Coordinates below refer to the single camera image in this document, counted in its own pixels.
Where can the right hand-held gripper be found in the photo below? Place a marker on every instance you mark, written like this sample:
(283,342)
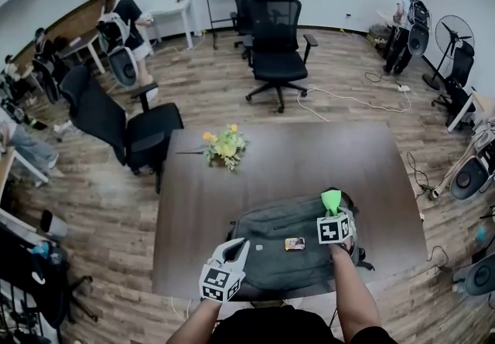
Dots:
(332,229)

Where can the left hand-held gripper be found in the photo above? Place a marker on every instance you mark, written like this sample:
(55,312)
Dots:
(221,281)

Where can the green cloth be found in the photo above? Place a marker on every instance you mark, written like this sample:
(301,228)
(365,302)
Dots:
(331,199)

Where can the grey backpack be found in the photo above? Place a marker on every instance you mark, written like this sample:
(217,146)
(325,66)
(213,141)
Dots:
(278,242)

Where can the person's left forearm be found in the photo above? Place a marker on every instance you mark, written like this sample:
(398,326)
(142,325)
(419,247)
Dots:
(195,321)

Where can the person's right forearm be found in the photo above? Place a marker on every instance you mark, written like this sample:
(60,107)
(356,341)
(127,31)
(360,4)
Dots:
(352,292)

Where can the small orange patterned card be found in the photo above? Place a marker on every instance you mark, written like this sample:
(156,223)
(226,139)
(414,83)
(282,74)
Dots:
(295,244)

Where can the person's black shirt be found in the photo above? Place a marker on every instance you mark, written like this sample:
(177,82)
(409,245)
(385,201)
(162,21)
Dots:
(278,327)

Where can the yellow orange flower bouquet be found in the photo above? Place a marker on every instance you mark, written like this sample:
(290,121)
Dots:
(224,146)

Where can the white power strip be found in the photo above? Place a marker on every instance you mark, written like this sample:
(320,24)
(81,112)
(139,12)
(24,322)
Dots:
(404,88)

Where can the black fabric office chair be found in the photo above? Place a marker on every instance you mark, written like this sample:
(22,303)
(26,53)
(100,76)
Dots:
(116,126)

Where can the black standing fan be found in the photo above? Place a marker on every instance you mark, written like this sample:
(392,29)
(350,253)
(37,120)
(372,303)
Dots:
(453,34)

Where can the small white table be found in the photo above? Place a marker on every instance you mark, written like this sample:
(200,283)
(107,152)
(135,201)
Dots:
(174,12)

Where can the wooden desk with white legs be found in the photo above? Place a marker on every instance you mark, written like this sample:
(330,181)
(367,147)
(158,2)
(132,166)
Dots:
(83,43)

